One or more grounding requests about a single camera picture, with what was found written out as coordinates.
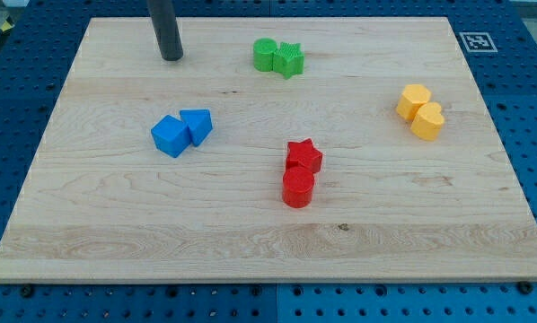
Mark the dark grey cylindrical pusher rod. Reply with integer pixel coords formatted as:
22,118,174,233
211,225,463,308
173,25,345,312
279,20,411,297
146,0,183,61

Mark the green star block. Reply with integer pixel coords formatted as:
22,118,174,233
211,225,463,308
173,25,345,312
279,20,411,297
272,42,304,79

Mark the red star block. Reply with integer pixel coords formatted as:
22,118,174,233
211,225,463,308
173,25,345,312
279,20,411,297
285,138,323,173

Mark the green cylinder block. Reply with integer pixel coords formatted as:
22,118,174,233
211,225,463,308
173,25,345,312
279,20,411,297
252,38,277,72

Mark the blue triangular prism block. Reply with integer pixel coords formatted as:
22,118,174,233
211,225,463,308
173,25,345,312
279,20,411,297
180,109,213,146

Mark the blue cube block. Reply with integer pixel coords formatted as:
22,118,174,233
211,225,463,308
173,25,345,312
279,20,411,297
151,115,191,158

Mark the light wooden board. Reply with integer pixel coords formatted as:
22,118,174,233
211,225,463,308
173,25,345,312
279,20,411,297
0,17,537,284

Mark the red cylinder block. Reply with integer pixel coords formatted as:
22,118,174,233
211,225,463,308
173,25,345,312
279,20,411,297
282,166,315,208

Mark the yellow hexagon block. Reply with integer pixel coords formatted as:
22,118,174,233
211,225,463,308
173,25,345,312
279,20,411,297
395,83,432,121

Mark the yellow heart block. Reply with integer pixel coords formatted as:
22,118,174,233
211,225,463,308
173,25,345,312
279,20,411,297
410,102,445,141

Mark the black bolt left front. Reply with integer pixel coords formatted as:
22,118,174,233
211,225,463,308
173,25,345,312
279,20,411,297
20,284,34,299

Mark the black bolt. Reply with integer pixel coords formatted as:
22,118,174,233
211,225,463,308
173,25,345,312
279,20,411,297
516,281,534,295
20,284,34,299

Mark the white fiducial marker tag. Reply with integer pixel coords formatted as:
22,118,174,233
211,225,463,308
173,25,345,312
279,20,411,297
459,31,497,53

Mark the black bolt right front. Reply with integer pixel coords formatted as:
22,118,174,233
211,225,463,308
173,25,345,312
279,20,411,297
516,281,534,295

